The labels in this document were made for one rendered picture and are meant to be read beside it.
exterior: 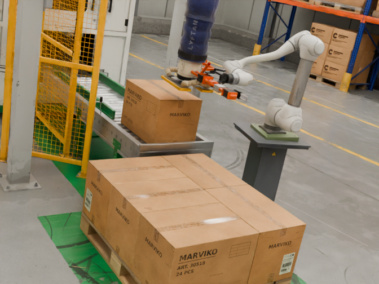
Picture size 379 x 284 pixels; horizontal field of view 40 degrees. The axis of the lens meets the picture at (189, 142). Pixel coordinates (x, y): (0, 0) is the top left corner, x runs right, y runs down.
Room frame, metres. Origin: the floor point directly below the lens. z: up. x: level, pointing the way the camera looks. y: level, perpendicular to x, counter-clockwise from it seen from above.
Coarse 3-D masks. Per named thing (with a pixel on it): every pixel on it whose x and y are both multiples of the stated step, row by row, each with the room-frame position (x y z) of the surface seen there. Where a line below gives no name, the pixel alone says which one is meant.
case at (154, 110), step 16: (128, 80) 4.30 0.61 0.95; (144, 80) 4.40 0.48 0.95; (160, 80) 4.51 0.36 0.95; (128, 96) 4.26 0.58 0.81; (144, 96) 4.04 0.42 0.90; (160, 96) 3.94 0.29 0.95; (176, 96) 4.03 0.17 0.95; (192, 96) 4.13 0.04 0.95; (128, 112) 4.23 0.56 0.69; (144, 112) 4.01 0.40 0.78; (160, 112) 3.85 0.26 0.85; (176, 112) 3.94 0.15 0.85; (192, 112) 4.03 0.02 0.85; (144, 128) 3.98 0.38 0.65; (160, 128) 3.87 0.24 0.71; (176, 128) 3.95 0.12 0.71; (192, 128) 4.05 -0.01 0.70
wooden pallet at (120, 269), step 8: (80, 224) 3.36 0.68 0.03; (88, 224) 3.26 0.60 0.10; (88, 232) 3.25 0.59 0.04; (96, 232) 3.29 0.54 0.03; (96, 240) 3.20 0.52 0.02; (104, 240) 3.03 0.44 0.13; (96, 248) 3.11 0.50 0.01; (104, 248) 3.11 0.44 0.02; (112, 248) 2.94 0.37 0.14; (104, 256) 3.01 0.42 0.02; (112, 256) 2.92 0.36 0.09; (112, 264) 2.91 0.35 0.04; (120, 264) 2.83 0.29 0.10; (120, 272) 2.83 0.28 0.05; (128, 272) 2.86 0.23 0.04; (120, 280) 2.81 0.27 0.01; (128, 280) 2.80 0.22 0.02; (136, 280) 2.65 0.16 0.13; (280, 280) 2.93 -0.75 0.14; (288, 280) 2.97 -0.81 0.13
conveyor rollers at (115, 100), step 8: (80, 80) 5.60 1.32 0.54; (88, 80) 5.66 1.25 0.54; (88, 88) 5.28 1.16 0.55; (104, 88) 5.40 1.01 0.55; (96, 96) 5.05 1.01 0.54; (104, 96) 5.10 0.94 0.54; (112, 96) 5.15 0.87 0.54; (120, 96) 5.21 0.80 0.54; (112, 104) 4.86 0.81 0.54; (120, 104) 4.92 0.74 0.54; (120, 112) 4.63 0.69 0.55; (112, 120) 4.38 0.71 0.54; (120, 120) 4.42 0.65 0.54; (128, 128) 4.26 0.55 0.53; (136, 136) 4.04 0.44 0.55
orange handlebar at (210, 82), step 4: (204, 64) 4.22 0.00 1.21; (208, 68) 4.04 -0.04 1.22; (212, 68) 4.06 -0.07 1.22; (192, 72) 3.81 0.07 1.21; (204, 80) 3.65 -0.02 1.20; (208, 80) 3.60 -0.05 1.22; (212, 80) 3.62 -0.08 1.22; (208, 84) 3.60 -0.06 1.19; (212, 84) 3.55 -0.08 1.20; (220, 88) 3.46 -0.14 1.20; (232, 96) 3.35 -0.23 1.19; (236, 96) 3.37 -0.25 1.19
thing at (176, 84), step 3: (171, 75) 3.93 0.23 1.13; (162, 78) 3.95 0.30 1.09; (165, 78) 3.91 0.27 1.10; (168, 78) 3.91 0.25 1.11; (168, 81) 3.87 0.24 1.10; (171, 81) 3.85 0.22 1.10; (174, 81) 3.86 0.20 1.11; (180, 81) 3.80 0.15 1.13; (171, 84) 3.81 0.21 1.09; (174, 84) 3.79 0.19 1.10; (177, 84) 3.79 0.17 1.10; (177, 87) 3.73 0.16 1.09; (180, 87) 3.73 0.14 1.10; (183, 87) 3.74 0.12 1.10; (186, 87) 3.75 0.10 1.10; (180, 90) 3.70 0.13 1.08; (183, 90) 3.71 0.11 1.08; (186, 90) 3.73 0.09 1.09; (189, 90) 3.74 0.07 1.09
